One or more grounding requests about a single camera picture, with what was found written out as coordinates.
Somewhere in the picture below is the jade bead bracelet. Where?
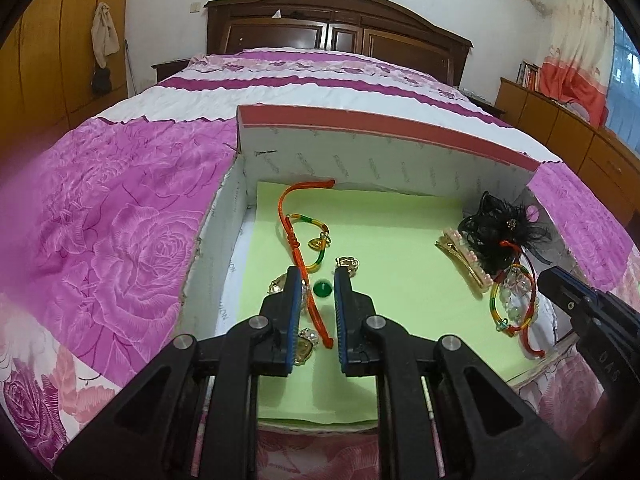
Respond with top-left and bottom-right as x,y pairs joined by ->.
497,268 -> 539,323

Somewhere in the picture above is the red rainbow cord bracelet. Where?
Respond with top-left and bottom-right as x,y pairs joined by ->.
488,239 -> 548,360

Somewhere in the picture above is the black feather hair clip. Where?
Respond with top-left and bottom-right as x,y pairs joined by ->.
458,191 -> 551,278

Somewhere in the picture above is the pink pig hair clip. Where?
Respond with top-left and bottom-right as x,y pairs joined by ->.
435,229 -> 494,294

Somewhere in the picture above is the green bead earring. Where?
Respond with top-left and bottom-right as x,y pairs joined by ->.
312,280 -> 333,299

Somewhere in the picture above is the rainbow cord bracelet with bell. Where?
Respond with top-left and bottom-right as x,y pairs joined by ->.
278,178 -> 338,350

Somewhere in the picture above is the green foam sheet in box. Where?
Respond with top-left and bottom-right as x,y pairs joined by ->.
240,182 -> 535,425

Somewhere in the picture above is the wooden sideboard cabinet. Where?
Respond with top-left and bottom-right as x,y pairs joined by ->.
495,78 -> 639,228

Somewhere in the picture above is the pink cardboard box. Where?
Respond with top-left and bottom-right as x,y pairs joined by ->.
177,104 -> 576,434

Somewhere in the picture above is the window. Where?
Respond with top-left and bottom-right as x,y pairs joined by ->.
606,18 -> 640,153

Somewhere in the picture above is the pink floral bedspread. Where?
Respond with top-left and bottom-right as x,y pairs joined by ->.
1,48 -> 639,468

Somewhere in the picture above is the floral red curtain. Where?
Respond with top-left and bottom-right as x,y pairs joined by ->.
539,0 -> 615,127

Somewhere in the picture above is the black hanging bag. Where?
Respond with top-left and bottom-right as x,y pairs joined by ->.
91,65 -> 113,96

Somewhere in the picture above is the dark bedside table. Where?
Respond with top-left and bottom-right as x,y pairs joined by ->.
152,58 -> 190,82

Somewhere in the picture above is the dark wooden headboard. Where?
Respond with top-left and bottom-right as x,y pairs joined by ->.
205,0 -> 472,87

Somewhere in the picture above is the wooden wardrobe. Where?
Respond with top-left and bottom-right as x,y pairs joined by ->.
1,0 -> 127,162

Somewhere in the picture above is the hanging beige cloth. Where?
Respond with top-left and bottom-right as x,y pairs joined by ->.
91,2 -> 119,68

